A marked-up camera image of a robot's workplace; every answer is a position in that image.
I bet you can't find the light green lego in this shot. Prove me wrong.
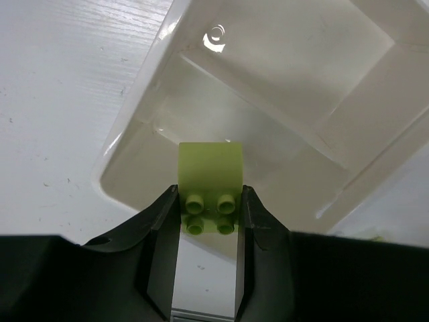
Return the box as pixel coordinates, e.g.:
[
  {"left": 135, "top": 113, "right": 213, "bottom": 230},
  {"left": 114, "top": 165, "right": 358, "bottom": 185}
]
[{"left": 178, "top": 142, "right": 243, "bottom": 236}]

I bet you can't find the white three-compartment tray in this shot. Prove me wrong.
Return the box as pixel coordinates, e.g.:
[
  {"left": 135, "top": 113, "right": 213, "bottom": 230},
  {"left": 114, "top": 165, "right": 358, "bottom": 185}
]
[{"left": 94, "top": 1, "right": 428, "bottom": 231}]

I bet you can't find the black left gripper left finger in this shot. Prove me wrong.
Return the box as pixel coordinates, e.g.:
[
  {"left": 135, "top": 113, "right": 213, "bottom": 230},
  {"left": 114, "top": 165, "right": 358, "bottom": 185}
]
[{"left": 84, "top": 185, "right": 180, "bottom": 321}]

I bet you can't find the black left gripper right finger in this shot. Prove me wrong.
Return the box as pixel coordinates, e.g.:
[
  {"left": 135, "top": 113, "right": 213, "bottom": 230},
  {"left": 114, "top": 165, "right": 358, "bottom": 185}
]
[{"left": 235, "top": 186, "right": 295, "bottom": 321}]

